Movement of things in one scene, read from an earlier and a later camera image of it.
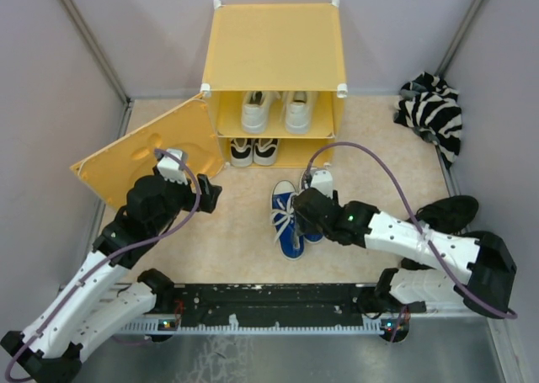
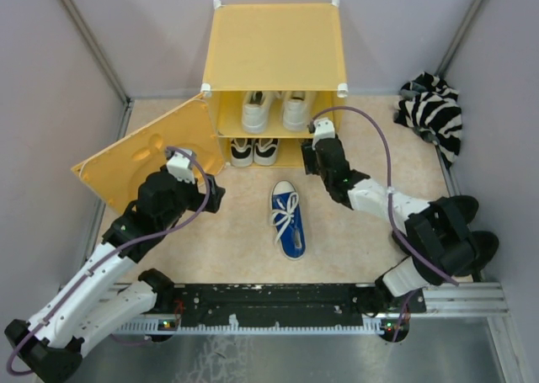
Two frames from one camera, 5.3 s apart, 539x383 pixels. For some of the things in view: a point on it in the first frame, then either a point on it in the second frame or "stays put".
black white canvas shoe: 265,151 stays put
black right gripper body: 302,224 -> 322,172
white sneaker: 254,109 stays put
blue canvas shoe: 291,243 stays put
